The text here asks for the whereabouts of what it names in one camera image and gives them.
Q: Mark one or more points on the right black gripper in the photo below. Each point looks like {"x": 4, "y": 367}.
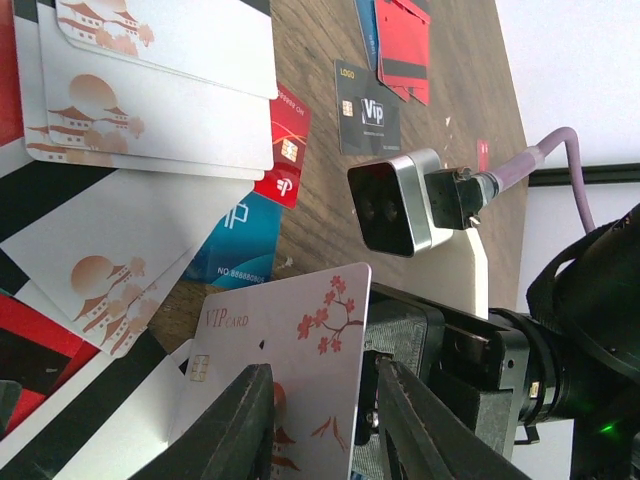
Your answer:
{"x": 494, "y": 374}

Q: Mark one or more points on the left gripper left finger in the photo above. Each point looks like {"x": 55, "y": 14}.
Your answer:
{"x": 232, "y": 439}

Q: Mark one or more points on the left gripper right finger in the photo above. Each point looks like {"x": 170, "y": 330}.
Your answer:
{"x": 422, "y": 439}

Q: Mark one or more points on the white blossom VIP card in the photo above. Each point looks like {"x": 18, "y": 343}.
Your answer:
{"x": 310, "y": 329}

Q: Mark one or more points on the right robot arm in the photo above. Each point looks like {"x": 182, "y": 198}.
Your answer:
{"x": 589, "y": 295}

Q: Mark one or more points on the white striped card bottom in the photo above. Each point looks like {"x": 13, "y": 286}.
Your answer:
{"x": 109, "y": 420}

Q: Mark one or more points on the blue card in pile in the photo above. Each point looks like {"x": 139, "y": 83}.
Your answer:
{"x": 241, "y": 249}

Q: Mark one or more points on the red card far right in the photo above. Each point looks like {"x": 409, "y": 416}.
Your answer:
{"x": 482, "y": 148}

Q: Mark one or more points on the black VIP card top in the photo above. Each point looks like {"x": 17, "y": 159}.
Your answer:
{"x": 368, "y": 112}

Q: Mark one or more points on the small red card centre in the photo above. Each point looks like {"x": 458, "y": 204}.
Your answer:
{"x": 290, "y": 127}

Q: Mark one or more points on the red striped card top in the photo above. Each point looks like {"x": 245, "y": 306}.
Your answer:
{"x": 403, "y": 55}

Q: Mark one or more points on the blue card top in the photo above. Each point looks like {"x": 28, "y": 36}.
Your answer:
{"x": 365, "y": 10}

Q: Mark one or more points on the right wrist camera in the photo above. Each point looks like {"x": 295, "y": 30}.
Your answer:
{"x": 393, "y": 207}

